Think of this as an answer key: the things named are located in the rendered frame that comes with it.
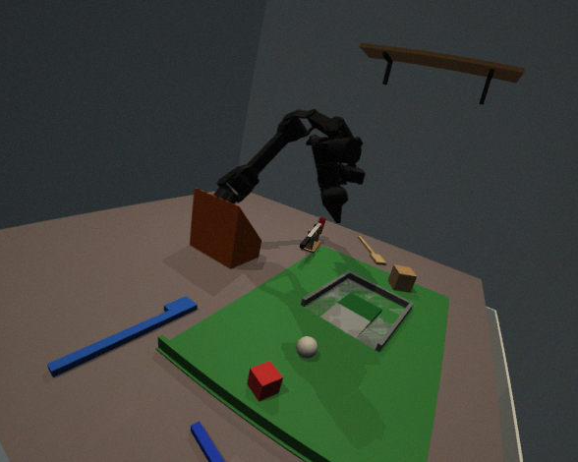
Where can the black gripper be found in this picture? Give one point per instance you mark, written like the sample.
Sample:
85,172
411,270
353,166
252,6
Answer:
333,196

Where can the blue rectangular bar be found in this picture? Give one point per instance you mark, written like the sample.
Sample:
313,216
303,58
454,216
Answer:
205,443

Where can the white golf ball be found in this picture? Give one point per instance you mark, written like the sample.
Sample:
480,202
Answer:
307,347

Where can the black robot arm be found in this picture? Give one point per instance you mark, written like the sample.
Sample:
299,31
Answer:
340,146

